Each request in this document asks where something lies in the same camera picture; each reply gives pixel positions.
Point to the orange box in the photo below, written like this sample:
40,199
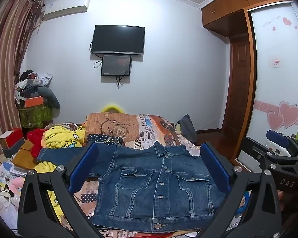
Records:
34,101

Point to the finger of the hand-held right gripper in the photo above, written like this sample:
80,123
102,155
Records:
278,137
253,147

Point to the blue denim jacket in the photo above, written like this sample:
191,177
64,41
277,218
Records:
151,178

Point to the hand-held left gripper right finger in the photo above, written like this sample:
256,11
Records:
214,168

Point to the black wall television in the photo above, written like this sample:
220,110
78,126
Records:
118,39

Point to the red plush garment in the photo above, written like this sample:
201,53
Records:
36,138

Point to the pile of mixed clothes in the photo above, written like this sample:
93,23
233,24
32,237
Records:
29,81

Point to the navy polka dot cloth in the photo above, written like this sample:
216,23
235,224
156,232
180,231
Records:
101,138

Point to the grey garment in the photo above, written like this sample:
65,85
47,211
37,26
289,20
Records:
51,98

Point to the striped brown curtain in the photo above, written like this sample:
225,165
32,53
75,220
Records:
7,54

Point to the grey box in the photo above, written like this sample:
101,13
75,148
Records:
15,150

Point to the dark grey backpack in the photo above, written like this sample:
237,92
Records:
187,127

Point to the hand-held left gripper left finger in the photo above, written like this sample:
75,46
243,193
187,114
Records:
85,166

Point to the printed magazines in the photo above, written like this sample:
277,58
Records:
7,171

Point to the white heart sliding door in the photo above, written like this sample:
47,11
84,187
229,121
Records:
273,91

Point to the brown cardboard envelope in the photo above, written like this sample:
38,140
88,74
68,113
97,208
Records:
24,157

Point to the small white red sticker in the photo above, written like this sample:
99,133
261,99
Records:
275,62

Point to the yellow printed cloth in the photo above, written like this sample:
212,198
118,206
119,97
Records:
51,166

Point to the green patterned bag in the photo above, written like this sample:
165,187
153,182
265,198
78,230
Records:
34,116

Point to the white air conditioner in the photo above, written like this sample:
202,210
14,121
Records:
64,6

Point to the small black wall monitor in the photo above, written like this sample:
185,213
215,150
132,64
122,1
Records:
116,65

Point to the brown wooden door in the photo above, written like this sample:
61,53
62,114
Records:
238,84

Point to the yellow cartoon garment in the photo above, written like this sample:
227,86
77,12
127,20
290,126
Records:
62,137

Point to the wooden overhead cabinet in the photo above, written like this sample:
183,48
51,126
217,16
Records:
228,7

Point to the brown and white box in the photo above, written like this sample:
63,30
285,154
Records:
11,138

